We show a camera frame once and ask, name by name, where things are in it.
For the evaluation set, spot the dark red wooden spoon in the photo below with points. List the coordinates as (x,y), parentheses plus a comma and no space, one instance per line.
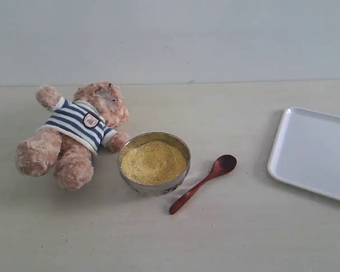
(222,166)

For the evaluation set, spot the steel bowl of yellow grain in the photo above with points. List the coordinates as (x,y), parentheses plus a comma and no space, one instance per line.
(154,164)

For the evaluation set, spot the white rectangular plastic tray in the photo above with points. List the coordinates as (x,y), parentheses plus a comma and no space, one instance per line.
(306,152)

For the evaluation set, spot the brown teddy bear striped shirt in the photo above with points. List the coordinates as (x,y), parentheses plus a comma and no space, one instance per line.
(73,133)

